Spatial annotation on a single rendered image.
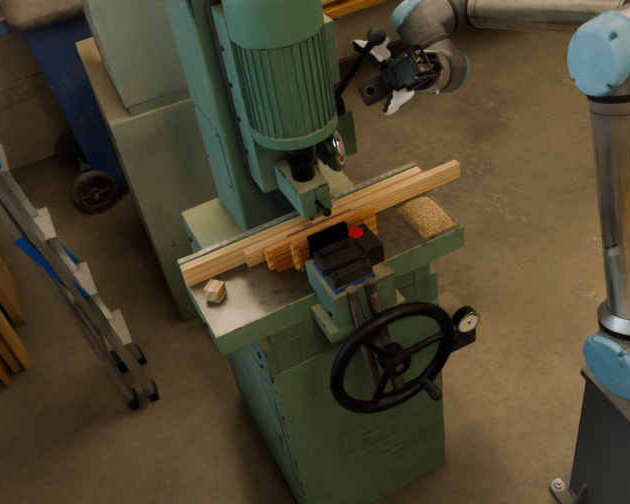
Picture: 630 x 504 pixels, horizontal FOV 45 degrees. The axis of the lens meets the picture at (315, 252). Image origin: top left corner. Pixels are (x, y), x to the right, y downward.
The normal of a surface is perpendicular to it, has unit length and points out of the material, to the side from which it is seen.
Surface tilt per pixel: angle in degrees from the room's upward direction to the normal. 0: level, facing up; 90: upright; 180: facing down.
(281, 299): 0
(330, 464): 90
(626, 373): 94
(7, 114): 90
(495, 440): 0
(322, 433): 90
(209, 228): 0
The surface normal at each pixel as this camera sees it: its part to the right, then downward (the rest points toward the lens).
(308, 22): 0.70, 0.40
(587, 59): -0.88, 0.30
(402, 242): -0.14, -0.73
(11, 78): 0.39, 0.58
